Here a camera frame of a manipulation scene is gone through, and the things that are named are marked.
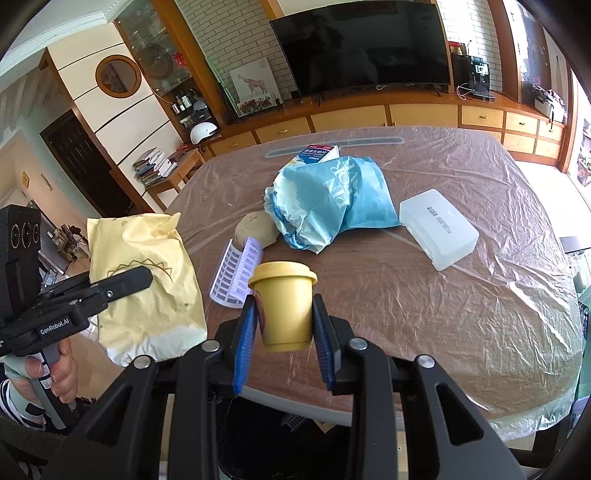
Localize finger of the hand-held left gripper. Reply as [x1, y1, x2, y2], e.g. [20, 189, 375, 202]
[39, 267, 154, 319]

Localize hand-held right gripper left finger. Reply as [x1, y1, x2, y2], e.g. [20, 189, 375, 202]
[41, 294, 262, 480]

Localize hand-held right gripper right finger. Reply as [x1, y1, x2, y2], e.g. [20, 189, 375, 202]
[311, 293, 527, 480]

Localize yellow paper bag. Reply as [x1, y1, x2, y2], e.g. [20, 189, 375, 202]
[87, 212, 208, 367]

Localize yellow lidded cup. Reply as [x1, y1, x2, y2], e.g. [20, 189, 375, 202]
[248, 261, 318, 354]

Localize person's left hand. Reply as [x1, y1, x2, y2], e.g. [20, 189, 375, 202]
[23, 339, 80, 409]

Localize white purple blister pack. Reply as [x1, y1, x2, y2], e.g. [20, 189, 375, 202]
[210, 237, 265, 310]

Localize stack of books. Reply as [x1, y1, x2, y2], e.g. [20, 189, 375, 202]
[132, 148, 178, 186]

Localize dark wooden door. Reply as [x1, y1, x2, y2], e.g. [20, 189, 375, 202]
[41, 111, 134, 217]

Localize small wooden side table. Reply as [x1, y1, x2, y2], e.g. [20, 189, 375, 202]
[143, 148, 206, 213]

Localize blue white plastic bag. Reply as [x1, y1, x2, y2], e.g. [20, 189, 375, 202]
[264, 156, 402, 254]

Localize translucent white plastic box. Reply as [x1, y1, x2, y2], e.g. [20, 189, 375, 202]
[399, 188, 480, 271]

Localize white helmet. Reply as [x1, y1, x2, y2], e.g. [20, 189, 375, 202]
[190, 122, 221, 144]

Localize blue white medicine box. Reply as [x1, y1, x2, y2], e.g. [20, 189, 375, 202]
[288, 144, 341, 168]

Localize grey strip under cover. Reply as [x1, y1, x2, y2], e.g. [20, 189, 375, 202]
[265, 135, 403, 160]

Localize electric fan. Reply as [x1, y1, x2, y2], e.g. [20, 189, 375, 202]
[137, 42, 175, 81]

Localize low wooden drawer cabinet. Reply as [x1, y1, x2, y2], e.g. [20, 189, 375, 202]
[203, 90, 566, 162]

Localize glass display cabinet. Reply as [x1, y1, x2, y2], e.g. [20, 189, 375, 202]
[113, 0, 222, 134]

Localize giraffe picture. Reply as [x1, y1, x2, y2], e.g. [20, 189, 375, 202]
[229, 58, 282, 117]

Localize black flat television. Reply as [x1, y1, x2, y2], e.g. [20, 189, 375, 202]
[269, 0, 452, 99]

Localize black coffee machine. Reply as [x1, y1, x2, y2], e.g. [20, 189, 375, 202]
[451, 53, 496, 101]

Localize white printer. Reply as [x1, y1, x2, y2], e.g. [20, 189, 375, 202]
[531, 84, 566, 123]

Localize round framed wall picture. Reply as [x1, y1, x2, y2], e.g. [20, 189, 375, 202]
[95, 54, 142, 99]

